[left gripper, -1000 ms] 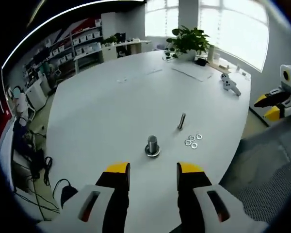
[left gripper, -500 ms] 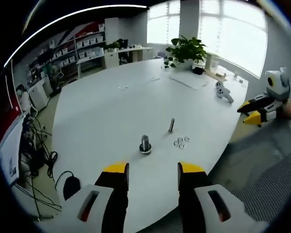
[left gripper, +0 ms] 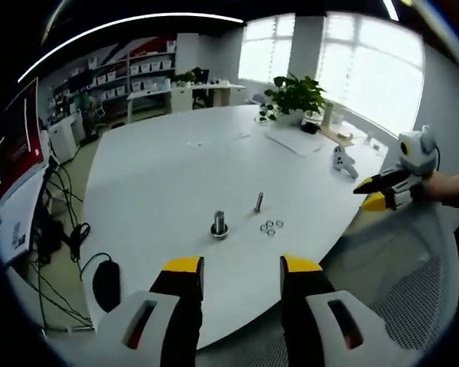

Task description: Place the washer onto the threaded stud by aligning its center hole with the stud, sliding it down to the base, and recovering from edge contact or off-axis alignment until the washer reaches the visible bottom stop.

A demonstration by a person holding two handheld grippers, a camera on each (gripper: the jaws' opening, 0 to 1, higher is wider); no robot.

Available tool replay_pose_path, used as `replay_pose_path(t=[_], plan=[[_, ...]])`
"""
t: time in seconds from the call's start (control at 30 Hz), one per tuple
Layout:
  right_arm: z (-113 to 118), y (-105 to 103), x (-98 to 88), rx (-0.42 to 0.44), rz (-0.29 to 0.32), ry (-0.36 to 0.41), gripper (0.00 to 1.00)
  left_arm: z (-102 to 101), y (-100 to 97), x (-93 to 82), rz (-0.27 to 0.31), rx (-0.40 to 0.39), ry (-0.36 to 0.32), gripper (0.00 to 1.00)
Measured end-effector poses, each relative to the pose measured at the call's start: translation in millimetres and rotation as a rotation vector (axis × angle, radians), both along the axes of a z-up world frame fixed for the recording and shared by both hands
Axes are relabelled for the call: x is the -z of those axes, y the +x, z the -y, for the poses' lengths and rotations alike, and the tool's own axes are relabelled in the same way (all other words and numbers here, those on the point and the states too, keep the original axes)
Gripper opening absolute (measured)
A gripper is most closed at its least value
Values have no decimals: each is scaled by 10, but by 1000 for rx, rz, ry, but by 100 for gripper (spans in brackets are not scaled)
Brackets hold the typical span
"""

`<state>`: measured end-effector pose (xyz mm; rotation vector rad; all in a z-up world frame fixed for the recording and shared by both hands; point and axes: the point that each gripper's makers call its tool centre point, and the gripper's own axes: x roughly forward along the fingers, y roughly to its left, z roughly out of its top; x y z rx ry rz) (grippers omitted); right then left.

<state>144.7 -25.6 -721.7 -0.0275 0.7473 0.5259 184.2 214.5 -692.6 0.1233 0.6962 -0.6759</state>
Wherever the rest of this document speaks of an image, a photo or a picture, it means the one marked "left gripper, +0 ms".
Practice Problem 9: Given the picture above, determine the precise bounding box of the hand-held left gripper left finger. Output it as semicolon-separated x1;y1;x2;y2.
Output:
96;255;206;367

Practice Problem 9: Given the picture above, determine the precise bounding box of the white paper sheet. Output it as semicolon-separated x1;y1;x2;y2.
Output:
265;127;329;158

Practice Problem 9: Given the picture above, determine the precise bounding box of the monitor with red screen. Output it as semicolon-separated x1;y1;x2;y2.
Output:
0;77;50;204

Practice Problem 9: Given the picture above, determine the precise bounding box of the long white desk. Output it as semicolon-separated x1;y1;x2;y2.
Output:
127;82;246;116

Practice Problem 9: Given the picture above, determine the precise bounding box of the green potted plant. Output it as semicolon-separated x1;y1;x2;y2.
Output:
259;73;329;124

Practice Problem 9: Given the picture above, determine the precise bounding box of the large threaded stud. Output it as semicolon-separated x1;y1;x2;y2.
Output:
210;209;231;241

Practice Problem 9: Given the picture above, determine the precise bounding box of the white cabinet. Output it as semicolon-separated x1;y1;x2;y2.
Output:
47;114;88;162

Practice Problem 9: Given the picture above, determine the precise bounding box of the shelving with white bins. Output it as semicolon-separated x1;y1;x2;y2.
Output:
90;37;177;101

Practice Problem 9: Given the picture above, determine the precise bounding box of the large window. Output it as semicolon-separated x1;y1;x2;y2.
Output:
238;11;426;128

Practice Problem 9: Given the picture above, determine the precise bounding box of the black cable bundle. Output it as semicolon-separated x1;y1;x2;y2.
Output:
22;163;95;330

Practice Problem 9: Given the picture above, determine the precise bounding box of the black office chair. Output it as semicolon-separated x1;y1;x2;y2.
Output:
193;67;211;110

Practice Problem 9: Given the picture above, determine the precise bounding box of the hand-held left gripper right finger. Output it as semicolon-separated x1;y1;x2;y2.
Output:
279;254;409;367

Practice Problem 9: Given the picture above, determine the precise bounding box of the short ceiling light strip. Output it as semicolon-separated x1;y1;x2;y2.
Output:
381;0;402;22

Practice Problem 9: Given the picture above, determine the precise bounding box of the black computer mouse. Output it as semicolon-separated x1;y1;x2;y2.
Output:
79;252;122;313

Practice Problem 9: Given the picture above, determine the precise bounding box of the wooden tray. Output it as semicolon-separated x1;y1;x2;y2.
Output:
322;128;356;147

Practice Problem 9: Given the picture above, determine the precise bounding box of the grey mesh office chair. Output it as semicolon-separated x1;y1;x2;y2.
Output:
320;198;459;361

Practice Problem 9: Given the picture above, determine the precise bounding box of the long ceiling light strip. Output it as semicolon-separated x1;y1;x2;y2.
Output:
17;14;245;84

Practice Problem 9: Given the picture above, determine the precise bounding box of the white tilted desk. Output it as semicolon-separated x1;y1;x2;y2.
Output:
0;167;62;268

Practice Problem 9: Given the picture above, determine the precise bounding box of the white game controller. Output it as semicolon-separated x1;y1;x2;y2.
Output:
331;145;361;180

